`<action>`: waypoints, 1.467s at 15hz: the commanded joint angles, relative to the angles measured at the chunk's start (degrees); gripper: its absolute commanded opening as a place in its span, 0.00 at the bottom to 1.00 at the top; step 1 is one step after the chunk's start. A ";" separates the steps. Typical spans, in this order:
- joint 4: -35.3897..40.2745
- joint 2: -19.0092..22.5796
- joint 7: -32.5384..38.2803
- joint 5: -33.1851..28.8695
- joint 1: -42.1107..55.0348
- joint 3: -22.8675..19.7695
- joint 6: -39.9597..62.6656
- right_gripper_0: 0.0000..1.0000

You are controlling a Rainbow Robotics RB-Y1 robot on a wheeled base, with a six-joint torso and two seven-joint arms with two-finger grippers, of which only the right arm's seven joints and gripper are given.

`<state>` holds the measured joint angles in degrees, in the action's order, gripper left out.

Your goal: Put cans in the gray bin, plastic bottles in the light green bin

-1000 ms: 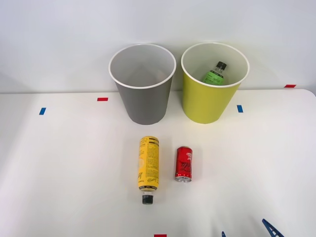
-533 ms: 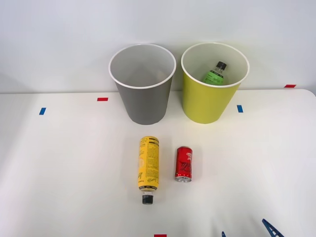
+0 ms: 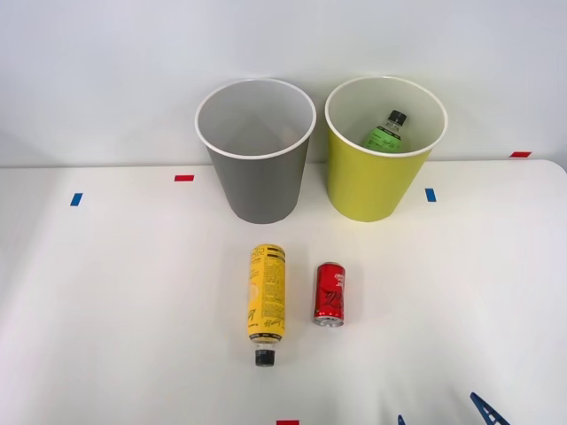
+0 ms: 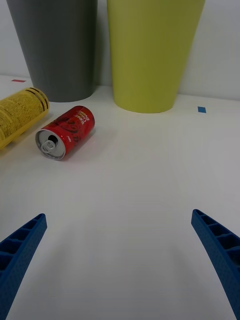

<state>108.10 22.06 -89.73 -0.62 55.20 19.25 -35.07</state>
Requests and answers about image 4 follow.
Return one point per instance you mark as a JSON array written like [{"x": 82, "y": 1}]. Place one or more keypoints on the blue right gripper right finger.
[{"x": 222, "y": 252}]

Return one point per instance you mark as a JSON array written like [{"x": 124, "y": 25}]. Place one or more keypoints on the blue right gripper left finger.
[{"x": 17, "y": 260}]

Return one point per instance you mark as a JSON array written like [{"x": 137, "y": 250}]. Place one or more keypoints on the red drink can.
[{"x": 75, "y": 127}]

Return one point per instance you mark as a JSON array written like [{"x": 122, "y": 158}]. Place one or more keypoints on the yellow plastic bottle black cap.
[{"x": 20, "y": 112}]

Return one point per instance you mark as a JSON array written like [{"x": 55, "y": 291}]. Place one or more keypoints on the yellow-green plastic waste bin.
[{"x": 150, "y": 55}]

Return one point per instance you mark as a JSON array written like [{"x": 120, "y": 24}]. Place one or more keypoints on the grey plastic waste bin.
[{"x": 60, "y": 50}]

